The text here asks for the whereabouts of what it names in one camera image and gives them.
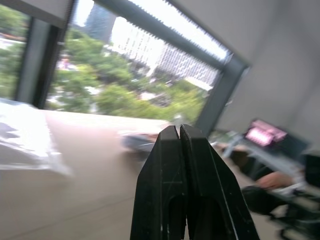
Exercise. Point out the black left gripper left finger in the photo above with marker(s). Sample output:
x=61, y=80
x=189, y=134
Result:
x=160, y=180

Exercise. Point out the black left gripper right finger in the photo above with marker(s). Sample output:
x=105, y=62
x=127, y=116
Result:
x=207, y=180

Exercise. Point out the dark blurred floor object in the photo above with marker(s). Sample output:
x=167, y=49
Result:
x=140, y=143

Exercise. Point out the grey desk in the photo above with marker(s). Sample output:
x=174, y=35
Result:
x=262, y=155

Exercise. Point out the person in dark clothes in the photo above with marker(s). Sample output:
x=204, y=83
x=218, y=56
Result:
x=272, y=180

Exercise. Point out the laptop with pink screen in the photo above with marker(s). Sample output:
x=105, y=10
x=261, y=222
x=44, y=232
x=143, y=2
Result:
x=265, y=135

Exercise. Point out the black office chair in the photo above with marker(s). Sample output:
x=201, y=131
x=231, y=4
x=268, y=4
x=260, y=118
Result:
x=297, y=215

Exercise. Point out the clear plastic bag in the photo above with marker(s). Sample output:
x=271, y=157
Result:
x=25, y=142

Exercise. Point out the dark grey window frame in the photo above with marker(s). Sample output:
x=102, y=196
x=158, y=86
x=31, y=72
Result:
x=220, y=100

